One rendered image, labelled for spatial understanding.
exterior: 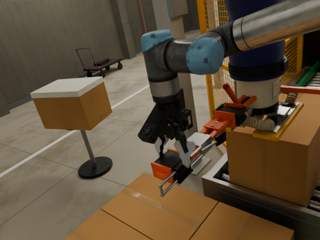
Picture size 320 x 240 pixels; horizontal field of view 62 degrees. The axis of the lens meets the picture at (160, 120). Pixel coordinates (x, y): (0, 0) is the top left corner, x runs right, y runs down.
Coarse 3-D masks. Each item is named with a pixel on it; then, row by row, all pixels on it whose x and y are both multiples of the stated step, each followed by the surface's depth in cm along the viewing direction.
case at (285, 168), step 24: (312, 96) 156; (312, 120) 132; (240, 144) 138; (264, 144) 128; (288, 144) 120; (312, 144) 120; (240, 168) 145; (264, 168) 134; (288, 168) 126; (312, 168) 129; (264, 192) 141; (288, 192) 132; (312, 192) 140
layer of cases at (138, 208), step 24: (120, 192) 173; (144, 192) 168; (168, 192) 164; (192, 192) 160; (96, 216) 157; (120, 216) 153; (144, 216) 150; (168, 216) 147; (192, 216) 144; (216, 216) 141; (240, 216) 138
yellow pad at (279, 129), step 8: (280, 104) 121; (288, 104) 115; (296, 104) 119; (288, 112) 113; (296, 112) 113; (280, 120) 108; (288, 120) 108; (280, 128) 104; (256, 136) 105; (264, 136) 102; (272, 136) 100; (280, 136) 101
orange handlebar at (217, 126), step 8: (280, 88) 110; (288, 88) 108; (296, 88) 106; (304, 88) 105; (312, 88) 103; (248, 104) 102; (216, 120) 94; (208, 128) 91; (216, 128) 88; (224, 128) 90; (192, 152) 79; (160, 176) 72
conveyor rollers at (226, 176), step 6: (318, 72) 296; (312, 78) 285; (318, 78) 282; (312, 84) 271; (318, 84) 268; (228, 168) 175; (222, 174) 169; (222, 180) 169; (228, 180) 166; (318, 186) 148; (318, 192) 142; (318, 198) 141; (312, 204) 136; (318, 204) 135; (318, 210) 134
